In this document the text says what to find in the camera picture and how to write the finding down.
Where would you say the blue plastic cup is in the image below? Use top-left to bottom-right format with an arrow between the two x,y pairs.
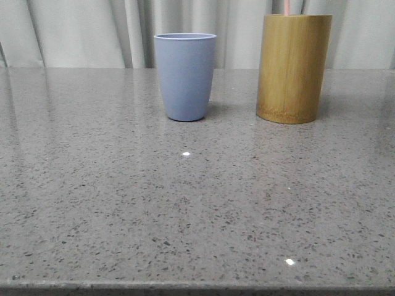
154,33 -> 217,121

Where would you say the pink chopstick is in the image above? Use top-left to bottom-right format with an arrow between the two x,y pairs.
284,0 -> 290,16

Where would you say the bamboo cylinder holder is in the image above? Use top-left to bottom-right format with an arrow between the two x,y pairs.
256,14 -> 332,124

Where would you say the grey pleated curtain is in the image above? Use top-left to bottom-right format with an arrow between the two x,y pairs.
1,1 -> 394,69

